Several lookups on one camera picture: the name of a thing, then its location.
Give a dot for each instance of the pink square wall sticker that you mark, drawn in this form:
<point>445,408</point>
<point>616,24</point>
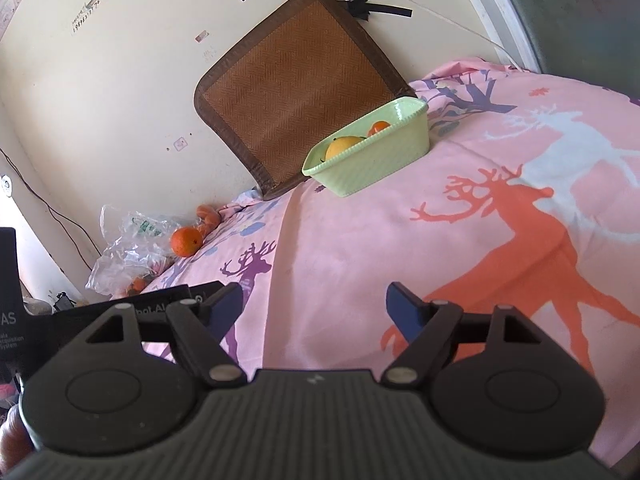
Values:
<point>180,144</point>

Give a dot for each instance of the person's left hand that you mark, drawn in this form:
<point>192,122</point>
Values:
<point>12,440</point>

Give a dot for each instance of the yellow citrus fruit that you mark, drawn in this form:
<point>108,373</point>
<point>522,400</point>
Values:
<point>342,147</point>

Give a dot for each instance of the small red wall sticker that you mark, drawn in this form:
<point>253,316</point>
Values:
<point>201,36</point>

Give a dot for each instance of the small tangerine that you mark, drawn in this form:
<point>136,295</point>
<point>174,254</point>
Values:
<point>381,126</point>

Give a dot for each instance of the white round wall fixture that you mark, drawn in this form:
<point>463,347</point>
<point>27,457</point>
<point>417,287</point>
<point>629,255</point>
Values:
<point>5,185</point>

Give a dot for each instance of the pink printed blanket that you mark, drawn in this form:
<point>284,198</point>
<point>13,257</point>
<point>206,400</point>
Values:
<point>350,240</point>

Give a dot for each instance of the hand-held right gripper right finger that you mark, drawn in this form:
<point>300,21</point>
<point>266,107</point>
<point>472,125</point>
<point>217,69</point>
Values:
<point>405,310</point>

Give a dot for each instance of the white framed window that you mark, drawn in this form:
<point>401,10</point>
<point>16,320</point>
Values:
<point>510,25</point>

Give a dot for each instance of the brown woven seat mat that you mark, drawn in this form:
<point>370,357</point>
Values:
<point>300,85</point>

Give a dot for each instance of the clear plastic bag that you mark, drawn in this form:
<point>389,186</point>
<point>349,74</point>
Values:
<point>125,250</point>

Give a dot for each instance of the small orange fruit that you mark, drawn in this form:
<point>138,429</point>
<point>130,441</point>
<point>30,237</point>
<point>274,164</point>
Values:
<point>136,285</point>

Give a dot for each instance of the light green plastic basin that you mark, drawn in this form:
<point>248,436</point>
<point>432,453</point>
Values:
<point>370,165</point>

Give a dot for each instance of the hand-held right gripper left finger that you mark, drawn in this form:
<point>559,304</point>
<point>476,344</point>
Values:
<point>227,307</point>

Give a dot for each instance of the large orange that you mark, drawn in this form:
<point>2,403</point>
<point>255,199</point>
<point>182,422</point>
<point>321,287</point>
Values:
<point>186,241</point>

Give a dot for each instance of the orange carrot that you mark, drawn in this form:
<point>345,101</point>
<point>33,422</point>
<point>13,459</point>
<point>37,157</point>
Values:
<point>207,216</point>

